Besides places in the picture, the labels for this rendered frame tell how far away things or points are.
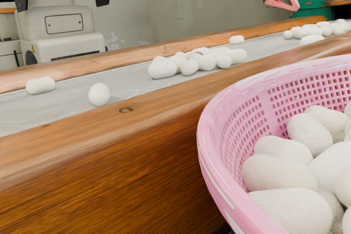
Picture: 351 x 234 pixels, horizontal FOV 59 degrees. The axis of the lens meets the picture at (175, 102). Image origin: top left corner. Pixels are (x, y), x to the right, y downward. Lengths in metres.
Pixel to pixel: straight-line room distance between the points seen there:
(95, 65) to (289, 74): 0.38
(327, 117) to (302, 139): 0.04
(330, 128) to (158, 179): 0.11
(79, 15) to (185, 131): 0.93
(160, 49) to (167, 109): 0.47
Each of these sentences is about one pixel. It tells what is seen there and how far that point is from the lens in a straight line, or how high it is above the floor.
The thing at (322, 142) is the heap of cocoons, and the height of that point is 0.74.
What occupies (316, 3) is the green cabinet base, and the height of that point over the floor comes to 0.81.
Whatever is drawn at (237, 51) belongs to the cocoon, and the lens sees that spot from 0.43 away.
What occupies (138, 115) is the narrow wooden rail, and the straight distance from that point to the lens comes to 0.16.
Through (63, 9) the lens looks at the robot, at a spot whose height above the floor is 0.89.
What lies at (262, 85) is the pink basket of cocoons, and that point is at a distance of 0.20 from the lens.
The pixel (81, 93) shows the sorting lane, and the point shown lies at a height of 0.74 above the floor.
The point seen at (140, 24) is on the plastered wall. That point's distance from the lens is 2.99.
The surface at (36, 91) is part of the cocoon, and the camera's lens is 0.42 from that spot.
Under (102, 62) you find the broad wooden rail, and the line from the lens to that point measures 0.55.
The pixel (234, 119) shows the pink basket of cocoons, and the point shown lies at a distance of 0.16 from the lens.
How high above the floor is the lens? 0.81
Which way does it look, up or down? 15 degrees down
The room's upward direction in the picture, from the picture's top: 7 degrees counter-clockwise
